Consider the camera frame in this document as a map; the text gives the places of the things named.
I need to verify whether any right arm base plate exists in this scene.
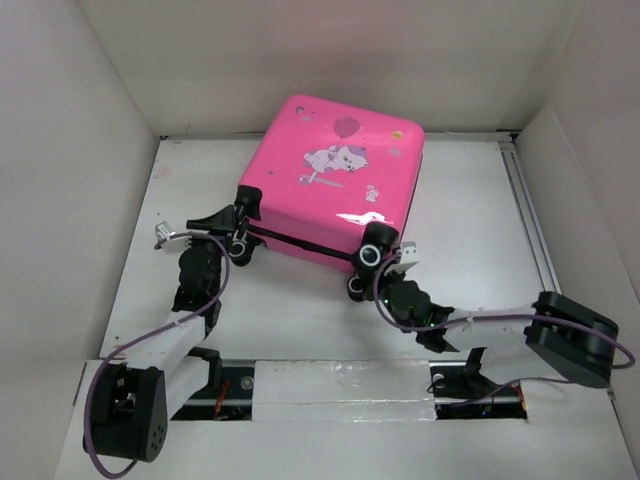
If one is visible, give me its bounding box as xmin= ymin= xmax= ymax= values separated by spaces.
xmin=426 ymin=362 xmax=528 ymax=420

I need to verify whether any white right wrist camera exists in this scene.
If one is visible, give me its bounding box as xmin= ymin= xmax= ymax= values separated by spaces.
xmin=390 ymin=241 xmax=420 ymax=274

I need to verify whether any pink suitcase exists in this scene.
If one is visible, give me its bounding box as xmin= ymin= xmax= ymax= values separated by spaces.
xmin=230 ymin=95 xmax=425 ymax=301

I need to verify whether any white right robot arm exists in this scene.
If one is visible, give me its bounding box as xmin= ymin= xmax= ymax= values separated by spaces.
xmin=376 ymin=280 xmax=620 ymax=394

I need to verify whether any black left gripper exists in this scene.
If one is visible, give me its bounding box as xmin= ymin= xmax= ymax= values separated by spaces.
xmin=185 ymin=207 xmax=236 ymax=297

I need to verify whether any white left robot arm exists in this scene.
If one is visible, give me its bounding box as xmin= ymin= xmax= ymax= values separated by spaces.
xmin=83 ymin=205 xmax=243 ymax=464

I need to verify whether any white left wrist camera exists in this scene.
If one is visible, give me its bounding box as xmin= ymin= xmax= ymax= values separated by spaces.
xmin=154 ymin=221 xmax=190 ymax=255

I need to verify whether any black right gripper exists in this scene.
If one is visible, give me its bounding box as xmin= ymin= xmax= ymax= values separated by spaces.
xmin=355 ymin=260 xmax=411 ymax=334

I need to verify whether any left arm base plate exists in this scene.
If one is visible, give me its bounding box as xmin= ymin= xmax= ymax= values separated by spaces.
xmin=170 ymin=362 xmax=255 ymax=421

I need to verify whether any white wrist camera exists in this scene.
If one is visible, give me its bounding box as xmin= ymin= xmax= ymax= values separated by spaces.
xmin=154 ymin=221 xmax=190 ymax=255
xmin=390 ymin=241 xmax=420 ymax=274

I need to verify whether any aluminium rail right edge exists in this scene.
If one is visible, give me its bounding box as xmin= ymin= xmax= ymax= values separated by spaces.
xmin=499 ymin=132 xmax=561 ymax=293

